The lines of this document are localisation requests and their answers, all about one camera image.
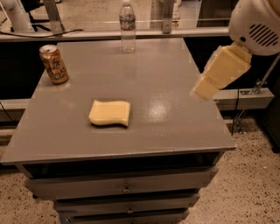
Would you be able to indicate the grey metal post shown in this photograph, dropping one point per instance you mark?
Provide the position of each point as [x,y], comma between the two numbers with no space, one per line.
[54,16]

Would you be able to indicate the grey middle drawer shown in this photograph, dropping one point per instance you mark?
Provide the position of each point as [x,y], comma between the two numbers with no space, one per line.
[128,204]

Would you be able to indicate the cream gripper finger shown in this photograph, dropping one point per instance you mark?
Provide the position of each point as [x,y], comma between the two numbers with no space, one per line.
[226,65]

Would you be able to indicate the yellow sponge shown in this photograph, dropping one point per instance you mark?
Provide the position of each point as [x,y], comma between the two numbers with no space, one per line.
[110,112]

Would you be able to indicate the grey drawer cabinet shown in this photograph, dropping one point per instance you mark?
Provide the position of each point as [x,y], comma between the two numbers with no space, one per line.
[122,141]

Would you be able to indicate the orange soda can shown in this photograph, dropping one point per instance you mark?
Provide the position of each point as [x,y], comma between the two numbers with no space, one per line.
[54,64]

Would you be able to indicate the clear plastic water bottle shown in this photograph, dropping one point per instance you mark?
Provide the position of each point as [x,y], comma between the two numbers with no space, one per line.
[127,19]

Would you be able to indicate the grey drawer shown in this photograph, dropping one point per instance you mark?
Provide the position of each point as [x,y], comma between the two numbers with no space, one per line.
[128,204]
[121,183]
[146,217]

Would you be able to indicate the grey bottom drawer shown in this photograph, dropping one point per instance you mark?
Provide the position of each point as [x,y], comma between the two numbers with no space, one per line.
[146,217]

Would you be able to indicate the grey top drawer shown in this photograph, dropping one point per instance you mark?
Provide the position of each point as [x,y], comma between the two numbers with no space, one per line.
[121,183]

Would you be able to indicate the grey metal rail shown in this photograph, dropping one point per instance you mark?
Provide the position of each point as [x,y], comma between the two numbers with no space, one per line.
[80,35]

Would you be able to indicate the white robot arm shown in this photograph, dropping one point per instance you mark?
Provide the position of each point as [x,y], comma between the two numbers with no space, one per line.
[254,27]

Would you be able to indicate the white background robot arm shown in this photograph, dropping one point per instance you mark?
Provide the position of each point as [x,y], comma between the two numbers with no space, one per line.
[17,15]

